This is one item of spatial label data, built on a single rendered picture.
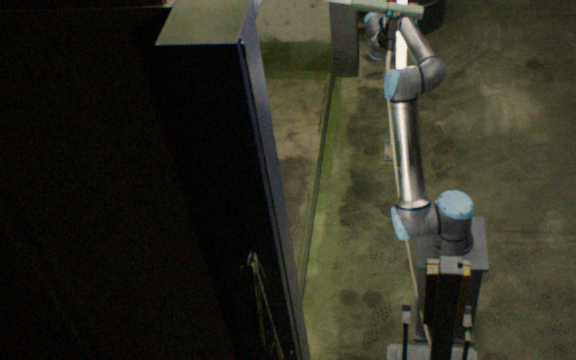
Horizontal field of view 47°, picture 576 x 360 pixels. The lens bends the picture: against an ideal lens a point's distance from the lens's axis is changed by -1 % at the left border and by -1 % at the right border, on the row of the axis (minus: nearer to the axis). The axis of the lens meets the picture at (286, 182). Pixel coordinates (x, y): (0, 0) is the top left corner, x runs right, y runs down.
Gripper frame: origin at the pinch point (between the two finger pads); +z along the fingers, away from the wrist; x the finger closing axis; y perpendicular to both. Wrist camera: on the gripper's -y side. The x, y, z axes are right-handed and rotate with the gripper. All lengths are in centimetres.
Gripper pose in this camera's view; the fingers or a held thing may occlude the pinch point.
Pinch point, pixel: (393, 14)
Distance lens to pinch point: 292.8
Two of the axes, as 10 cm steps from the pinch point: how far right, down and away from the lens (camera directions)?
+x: -9.9, -1.5, -0.1
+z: 0.5, -2.1, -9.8
